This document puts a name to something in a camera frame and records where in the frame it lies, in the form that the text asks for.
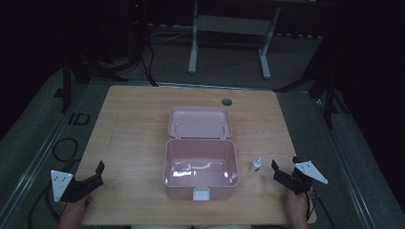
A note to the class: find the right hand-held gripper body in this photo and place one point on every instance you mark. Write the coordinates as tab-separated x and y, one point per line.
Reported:
302	178

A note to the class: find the person's right hand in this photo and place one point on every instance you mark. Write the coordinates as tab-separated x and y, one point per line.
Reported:
295	202

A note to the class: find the small white dropper bottle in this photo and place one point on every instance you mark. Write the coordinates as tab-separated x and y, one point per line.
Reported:
256	164

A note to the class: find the black metal stand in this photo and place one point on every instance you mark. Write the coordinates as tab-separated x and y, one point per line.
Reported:
81	70
321	86

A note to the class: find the white metal desk frame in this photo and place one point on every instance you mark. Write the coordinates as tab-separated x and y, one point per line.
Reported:
232	25

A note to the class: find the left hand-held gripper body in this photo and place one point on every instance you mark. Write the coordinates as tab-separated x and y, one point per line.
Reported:
62	184

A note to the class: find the pink plastic storage box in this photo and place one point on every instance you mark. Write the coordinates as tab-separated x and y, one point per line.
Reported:
200	152

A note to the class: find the person's left hand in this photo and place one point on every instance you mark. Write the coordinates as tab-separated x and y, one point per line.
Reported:
80	205

